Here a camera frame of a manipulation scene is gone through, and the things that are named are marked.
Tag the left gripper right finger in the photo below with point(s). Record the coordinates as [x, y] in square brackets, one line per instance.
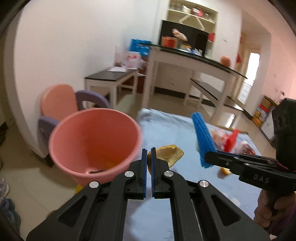
[199, 211]

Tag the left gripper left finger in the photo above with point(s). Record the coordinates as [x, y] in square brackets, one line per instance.
[98, 211]

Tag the dark red wrapper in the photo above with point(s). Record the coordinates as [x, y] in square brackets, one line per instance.
[245, 148]

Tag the yellow fruit peel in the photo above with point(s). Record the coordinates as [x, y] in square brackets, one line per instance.
[171, 154]

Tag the blue foam net sleeve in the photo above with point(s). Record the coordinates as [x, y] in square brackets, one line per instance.
[204, 139]

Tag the person's right hand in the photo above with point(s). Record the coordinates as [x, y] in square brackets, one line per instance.
[264, 214]

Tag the light blue table cloth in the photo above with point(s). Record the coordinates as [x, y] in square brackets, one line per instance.
[150, 219]

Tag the red foam net sleeve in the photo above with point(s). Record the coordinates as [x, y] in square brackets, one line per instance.
[231, 140]

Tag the pink plastic bucket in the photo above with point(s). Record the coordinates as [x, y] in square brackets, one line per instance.
[95, 144]

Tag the pink plastic bag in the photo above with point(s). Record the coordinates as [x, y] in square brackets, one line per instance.
[219, 137]

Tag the right black top bench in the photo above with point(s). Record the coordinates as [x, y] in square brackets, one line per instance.
[222, 103]

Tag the black bench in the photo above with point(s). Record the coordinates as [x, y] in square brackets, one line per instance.
[222, 103]
[112, 81]

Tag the pink and purple kid chair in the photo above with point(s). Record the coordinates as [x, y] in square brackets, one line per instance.
[60, 101]

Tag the orange round ball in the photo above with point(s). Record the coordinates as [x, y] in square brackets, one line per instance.
[225, 61]

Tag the left black top bench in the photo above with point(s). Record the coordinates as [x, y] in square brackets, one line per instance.
[112, 81]

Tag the white table with black top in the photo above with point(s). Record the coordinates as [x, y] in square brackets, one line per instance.
[198, 64]

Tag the white paper on bench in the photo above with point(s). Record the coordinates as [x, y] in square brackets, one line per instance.
[117, 69]

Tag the black television screen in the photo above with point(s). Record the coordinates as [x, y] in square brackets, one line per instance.
[196, 38]

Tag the pink flower bouquet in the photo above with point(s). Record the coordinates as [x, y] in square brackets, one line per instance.
[181, 38]

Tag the blue box behind table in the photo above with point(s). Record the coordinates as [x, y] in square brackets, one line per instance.
[140, 46]

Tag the white wall shelf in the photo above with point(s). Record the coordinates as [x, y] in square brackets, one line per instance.
[197, 16]

